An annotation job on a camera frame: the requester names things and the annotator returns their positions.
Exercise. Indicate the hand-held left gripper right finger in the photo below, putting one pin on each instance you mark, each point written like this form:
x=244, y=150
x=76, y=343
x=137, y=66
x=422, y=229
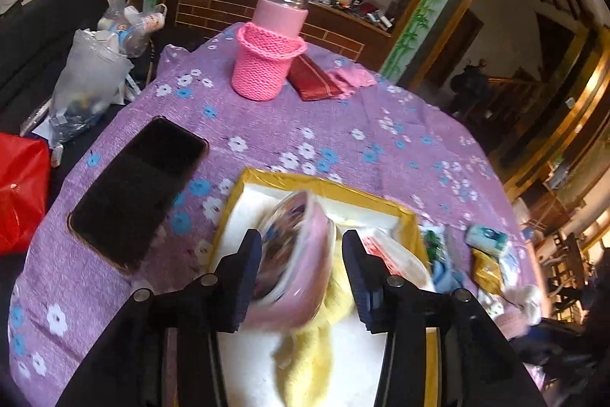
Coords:
x=357, y=280

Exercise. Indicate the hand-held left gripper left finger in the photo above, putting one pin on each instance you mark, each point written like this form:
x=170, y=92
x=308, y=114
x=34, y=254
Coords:
x=248, y=283

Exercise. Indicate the pink round printed pouch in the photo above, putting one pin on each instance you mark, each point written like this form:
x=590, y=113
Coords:
x=305, y=264

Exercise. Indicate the yellow-rimmed cardboard box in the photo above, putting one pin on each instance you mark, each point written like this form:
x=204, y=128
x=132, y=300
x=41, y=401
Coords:
x=352, y=359

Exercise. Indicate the white packet with red label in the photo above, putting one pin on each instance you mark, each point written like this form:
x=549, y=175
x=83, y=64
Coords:
x=395, y=252

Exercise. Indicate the green packet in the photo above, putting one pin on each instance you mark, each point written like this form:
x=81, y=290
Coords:
x=432, y=245

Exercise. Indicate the yellow towel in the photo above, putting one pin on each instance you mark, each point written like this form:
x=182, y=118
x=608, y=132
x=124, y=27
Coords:
x=309, y=354

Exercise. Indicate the blue cloth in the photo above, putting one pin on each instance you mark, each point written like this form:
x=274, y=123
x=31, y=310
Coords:
x=445, y=278

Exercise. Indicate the yellow packet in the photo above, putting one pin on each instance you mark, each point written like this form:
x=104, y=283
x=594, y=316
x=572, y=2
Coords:
x=486, y=273

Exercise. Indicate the teal white tissue packet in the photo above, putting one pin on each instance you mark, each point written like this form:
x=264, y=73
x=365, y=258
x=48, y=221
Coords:
x=486, y=239

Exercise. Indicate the black smartphone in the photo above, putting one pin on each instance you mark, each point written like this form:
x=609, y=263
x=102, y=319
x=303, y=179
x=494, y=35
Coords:
x=138, y=192

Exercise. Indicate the purple floral tablecloth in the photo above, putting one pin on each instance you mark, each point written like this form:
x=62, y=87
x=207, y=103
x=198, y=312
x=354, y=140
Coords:
x=286, y=130

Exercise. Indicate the white fluffy cloth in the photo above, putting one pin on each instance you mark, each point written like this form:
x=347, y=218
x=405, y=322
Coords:
x=524, y=299

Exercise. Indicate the pink cloth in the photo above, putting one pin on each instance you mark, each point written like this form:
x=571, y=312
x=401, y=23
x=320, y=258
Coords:
x=352, y=78

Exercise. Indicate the red pouch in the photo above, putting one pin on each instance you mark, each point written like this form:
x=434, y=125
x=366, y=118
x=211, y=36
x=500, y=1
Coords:
x=312, y=78

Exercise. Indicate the red plastic bag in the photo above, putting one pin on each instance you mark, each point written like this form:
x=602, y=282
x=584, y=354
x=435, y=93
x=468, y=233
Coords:
x=21, y=192

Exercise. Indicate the large clear plastic bag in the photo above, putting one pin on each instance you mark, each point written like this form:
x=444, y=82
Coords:
x=86, y=73

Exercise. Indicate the glass bottle with pink sleeve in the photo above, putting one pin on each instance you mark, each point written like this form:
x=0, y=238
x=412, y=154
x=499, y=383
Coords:
x=279, y=13

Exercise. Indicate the wooden cabinet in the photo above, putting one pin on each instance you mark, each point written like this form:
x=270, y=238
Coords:
x=209, y=6

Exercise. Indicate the clear bag with printed items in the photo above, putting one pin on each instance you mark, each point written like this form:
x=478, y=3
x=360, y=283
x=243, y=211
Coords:
x=138, y=25

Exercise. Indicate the black sofa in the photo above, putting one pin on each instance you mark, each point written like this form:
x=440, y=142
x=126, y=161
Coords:
x=33, y=40

